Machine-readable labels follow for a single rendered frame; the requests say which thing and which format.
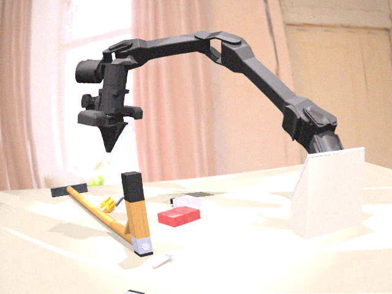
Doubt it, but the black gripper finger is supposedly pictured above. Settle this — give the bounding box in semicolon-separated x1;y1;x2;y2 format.
111;122;128;151
97;124;118;153

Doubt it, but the red rectangular block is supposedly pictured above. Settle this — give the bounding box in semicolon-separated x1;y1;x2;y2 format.
157;206;201;227

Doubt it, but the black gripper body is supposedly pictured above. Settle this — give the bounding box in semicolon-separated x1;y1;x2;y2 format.
77;85;143;127

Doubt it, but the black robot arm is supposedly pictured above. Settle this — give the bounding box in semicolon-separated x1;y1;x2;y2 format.
75;31;344;155

